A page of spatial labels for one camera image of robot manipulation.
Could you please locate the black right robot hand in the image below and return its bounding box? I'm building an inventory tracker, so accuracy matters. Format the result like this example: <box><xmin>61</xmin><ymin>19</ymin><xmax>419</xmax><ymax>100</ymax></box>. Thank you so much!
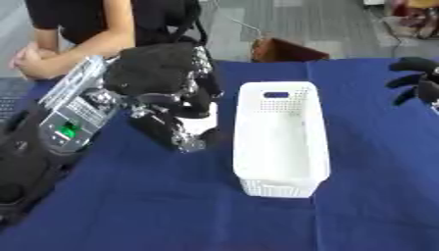
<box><xmin>384</xmin><ymin>56</ymin><xmax>439</xmax><ymax>107</ymax></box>

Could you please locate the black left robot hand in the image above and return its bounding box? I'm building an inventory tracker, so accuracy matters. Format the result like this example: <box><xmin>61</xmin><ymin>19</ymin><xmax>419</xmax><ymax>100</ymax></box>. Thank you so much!
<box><xmin>101</xmin><ymin>41</ymin><xmax>226</xmax><ymax>155</ymax></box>

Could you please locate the person's hand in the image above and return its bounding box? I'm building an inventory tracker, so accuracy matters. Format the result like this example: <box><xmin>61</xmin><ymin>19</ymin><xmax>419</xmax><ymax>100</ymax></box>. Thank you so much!
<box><xmin>7</xmin><ymin>41</ymin><xmax>62</xmax><ymax>81</ymax></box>

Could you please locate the small white object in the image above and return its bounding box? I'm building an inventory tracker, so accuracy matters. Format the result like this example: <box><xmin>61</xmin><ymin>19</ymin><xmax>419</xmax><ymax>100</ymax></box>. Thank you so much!
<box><xmin>174</xmin><ymin>101</ymin><xmax>220</xmax><ymax>135</ymax></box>

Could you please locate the person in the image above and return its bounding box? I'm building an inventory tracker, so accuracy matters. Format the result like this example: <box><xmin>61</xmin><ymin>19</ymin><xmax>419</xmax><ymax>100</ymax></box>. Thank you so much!
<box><xmin>7</xmin><ymin>0</ymin><xmax>203</xmax><ymax>81</ymax></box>

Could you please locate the white perforated plastic basket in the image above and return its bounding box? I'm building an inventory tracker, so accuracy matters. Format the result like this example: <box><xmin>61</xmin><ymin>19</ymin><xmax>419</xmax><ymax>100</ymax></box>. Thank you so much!
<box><xmin>231</xmin><ymin>80</ymin><xmax>333</xmax><ymax>199</ymax></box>

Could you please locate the thin white cable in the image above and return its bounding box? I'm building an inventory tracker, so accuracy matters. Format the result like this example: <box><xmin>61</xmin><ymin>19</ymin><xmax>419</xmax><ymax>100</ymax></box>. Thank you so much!
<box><xmin>211</xmin><ymin>0</ymin><xmax>267</xmax><ymax>39</ymax></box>

